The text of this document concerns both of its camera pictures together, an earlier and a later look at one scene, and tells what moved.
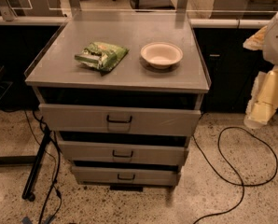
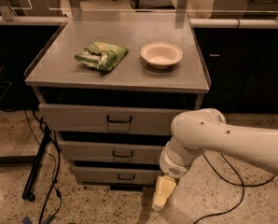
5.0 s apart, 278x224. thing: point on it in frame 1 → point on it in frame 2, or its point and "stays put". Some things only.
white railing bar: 196,23 stays put
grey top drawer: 121,119 stays put
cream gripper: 277,44 → 173,168
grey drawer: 124,152 stays put
